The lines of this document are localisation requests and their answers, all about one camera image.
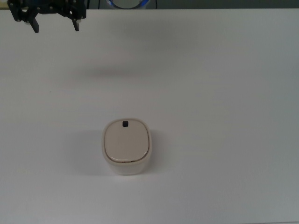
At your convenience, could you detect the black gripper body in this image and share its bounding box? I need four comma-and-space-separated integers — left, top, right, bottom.
21, 0, 71, 15

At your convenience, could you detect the small white trash can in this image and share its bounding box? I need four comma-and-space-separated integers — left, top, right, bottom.
101, 118, 154, 176

